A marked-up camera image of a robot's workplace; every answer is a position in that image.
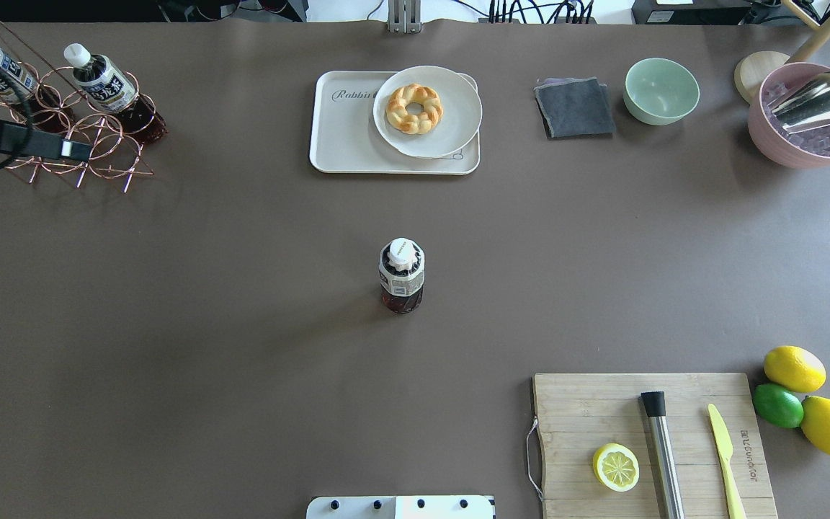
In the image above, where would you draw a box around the wooden cutting board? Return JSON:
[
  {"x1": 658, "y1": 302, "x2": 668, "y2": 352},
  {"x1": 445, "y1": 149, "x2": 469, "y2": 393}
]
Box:
[{"x1": 533, "y1": 373, "x2": 778, "y2": 518}]

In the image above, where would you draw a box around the aluminium frame post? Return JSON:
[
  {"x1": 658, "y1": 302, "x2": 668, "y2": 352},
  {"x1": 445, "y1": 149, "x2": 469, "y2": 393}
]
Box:
[{"x1": 388, "y1": 0, "x2": 422, "y2": 34}]

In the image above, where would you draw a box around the braided ring pastry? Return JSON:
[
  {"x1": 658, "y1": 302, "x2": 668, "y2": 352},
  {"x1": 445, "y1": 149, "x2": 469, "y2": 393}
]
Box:
[{"x1": 385, "y1": 83, "x2": 444, "y2": 135}]

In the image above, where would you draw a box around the green lime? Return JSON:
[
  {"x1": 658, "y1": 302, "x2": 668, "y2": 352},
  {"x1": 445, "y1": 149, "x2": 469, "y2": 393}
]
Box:
[{"x1": 752, "y1": 383, "x2": 805, "y2": 428}]

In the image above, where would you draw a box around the tea bottle white cap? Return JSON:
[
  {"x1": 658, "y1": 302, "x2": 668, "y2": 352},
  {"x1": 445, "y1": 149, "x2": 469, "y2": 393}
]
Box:
[{"x1": 378, "y1": 237, "x2": 425, "y2": 314}]

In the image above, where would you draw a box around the pink bowl with ice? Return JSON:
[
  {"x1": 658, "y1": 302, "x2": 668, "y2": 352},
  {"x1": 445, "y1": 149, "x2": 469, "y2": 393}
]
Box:
[{"x1": 748, "y1": 63, "x2": 830, "y2": 169}]

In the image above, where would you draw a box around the tea bottle in rack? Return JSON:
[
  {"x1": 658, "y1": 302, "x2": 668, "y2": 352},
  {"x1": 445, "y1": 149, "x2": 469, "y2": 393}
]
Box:
[
  {"x1": 63, "y1": 43, "x2": 166, "y2": 146},
  {"x1": 0, "y1": 47, "x2": 72, "y2": 135}
]

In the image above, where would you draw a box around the copper wire bottle rack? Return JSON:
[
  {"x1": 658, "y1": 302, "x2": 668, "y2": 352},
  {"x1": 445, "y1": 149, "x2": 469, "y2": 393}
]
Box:
[{"x1": 0, "y1": 19, "x2": 158, "y2": 192}]

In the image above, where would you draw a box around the half lemon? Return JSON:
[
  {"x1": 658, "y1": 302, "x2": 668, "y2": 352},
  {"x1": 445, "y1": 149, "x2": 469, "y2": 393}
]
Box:
[{"x1": 592, "y1": 443, "x2": 640, "y2": 492}]

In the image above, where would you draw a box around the white round plate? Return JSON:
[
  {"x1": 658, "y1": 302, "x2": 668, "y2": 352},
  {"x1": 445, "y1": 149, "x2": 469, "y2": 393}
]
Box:
[{"x1": 372, "y1": 66, "x2": 482, "y2": 159}]

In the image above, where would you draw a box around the cream serving tray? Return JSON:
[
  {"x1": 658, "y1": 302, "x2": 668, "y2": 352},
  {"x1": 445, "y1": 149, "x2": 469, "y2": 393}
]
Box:
[{"x1": 309, "y1": 70, "x2": 481, "y2": 175}]

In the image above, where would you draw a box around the mint green bowl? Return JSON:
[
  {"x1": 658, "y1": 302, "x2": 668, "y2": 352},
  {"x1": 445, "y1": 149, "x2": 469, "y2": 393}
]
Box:
[{"x1": 622, "y1": 57, "x2": 700, "y2": 125}]

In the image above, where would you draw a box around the metal ice scoop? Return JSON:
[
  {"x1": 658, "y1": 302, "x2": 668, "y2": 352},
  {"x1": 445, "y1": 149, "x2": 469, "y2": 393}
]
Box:
[{"x1": 771, "y1": 71, "x2": 830, "y2": 134}]

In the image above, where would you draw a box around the steel muddler black tip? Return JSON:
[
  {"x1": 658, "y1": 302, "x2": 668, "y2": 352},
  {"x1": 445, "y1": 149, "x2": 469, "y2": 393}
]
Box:
[{"x1": 640, "y1": 391, "x2": 686, "y2": 518}]

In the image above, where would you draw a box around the yellow plastic knife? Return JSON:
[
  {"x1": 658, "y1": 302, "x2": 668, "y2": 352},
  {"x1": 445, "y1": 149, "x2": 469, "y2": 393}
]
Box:
[{"x1": 706, "y1": 403, "x2": 747, "y2": 519}]

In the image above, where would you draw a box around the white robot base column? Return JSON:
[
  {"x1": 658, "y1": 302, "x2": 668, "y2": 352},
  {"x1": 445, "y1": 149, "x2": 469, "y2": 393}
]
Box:
[{"x1": 305, "y1": 494, "x2": 496, "y2": 518}]

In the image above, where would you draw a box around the grey folded cloth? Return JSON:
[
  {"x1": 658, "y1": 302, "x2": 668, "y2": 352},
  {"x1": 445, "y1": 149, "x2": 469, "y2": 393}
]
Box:
[{"x1": 534, "y1": 78, "x2": 616, "y2": 139}]

